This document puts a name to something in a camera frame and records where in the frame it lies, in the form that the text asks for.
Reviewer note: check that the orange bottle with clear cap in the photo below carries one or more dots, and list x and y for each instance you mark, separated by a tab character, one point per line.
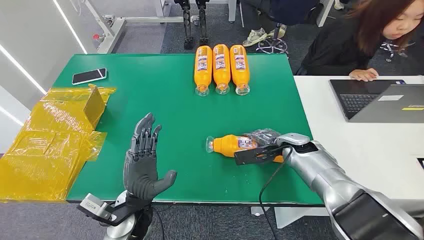
228	145
203	66
221	66
240	66

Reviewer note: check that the person's hand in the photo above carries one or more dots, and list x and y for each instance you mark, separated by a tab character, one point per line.
363	74

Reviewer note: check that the chrome chair base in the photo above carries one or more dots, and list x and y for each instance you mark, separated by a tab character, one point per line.
392	48
273	45

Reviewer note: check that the white metal frame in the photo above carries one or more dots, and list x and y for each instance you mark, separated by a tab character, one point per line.
112	31

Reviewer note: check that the yellow plastic film pile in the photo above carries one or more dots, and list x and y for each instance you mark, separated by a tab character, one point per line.
43	149

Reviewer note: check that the black smartphone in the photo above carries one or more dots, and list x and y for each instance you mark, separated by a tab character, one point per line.
89	76

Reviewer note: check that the person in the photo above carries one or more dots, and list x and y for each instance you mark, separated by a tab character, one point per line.
331	43
285	11

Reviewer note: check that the green table mat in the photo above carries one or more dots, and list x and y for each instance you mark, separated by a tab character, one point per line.
165	116

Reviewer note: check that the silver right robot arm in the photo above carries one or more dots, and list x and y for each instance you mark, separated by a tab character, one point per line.
318	169

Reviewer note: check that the black right wrist camera bracket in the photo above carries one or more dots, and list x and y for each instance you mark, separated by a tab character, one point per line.
251	157

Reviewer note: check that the yellow film wrapped box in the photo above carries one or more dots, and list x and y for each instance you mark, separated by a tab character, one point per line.
95	106

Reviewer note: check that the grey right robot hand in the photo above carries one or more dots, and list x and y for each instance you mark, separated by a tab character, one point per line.
263	136

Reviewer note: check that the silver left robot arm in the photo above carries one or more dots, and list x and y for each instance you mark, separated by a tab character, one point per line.
119	230

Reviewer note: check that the white table foot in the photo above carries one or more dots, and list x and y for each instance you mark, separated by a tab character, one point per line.
291	217

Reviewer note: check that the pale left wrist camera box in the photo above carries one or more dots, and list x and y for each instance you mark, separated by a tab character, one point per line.
94	205

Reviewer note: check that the red knob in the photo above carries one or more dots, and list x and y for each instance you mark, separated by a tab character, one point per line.
96	36

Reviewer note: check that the grey laptop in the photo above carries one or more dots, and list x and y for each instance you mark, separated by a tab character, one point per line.
381	106

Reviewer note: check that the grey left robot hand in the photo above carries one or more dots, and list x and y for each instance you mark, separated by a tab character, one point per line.
140	172

